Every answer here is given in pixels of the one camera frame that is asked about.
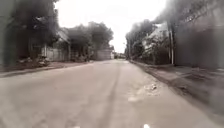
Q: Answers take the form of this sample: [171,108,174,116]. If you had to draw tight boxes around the large dark tree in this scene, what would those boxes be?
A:
[0,0,61,67]

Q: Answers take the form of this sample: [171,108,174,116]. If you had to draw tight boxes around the dark grey building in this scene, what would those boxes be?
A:
[173,0,224,71]

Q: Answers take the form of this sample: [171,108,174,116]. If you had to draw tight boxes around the row of trees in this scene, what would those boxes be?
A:
[125,19,171,65]

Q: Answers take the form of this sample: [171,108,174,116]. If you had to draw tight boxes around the pale pole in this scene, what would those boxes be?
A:
[168,22,176,66]

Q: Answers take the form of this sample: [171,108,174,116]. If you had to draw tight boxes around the group of dark trees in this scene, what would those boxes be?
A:
[66,21,115,62]

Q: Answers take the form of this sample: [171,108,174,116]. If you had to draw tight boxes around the raised grey concrete sidewalk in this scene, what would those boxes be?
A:
[129,59,224,118]

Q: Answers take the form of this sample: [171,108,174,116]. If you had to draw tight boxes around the dirt verge with kerb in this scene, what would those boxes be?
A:
[0,60,90,79]

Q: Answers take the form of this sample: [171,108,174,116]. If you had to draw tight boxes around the pale corrugated fence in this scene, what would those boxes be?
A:
[42,46,72,63]

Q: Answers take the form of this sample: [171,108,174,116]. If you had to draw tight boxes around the grey concrete road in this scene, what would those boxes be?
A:
[0,59,224,128]

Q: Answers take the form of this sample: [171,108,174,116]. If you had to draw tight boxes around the pale wall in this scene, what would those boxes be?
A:
[96,49,113,61]

